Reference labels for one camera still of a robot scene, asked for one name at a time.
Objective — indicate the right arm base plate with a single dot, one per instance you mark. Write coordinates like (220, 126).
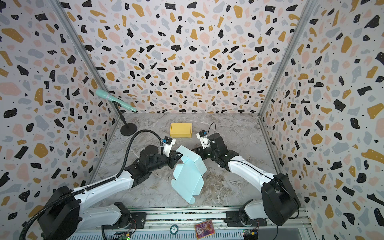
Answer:
(239, 219)

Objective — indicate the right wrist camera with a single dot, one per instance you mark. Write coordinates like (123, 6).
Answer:
(203, 138)

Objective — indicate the black microphone stand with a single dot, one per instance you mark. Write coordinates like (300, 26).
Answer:
(128, 129)

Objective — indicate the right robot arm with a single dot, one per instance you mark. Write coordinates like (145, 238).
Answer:
(279, 200)

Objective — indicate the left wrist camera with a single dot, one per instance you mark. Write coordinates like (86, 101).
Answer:
(168, 143)

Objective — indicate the colourful card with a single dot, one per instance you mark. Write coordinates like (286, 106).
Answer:
(204, 229)

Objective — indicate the round teal sticker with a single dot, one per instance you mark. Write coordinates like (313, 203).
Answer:
(174, 229)

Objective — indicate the light blue paper box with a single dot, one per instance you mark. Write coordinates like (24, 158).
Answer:
(188, 176)

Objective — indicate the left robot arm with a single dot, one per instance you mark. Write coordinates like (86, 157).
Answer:
(77, 211)

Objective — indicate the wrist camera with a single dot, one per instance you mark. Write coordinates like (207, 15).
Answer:
(203, 138)
(168, 143)

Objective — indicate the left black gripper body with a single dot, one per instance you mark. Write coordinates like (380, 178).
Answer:
(171, 159)

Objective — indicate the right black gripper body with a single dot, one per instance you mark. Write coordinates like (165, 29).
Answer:
(204, 151)

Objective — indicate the mint green microphone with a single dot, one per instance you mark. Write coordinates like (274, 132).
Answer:
(107, 96)

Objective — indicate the yellow paper box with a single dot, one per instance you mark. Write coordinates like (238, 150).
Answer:
(181, 130)

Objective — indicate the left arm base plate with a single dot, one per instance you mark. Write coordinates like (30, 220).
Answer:
(134, 221)

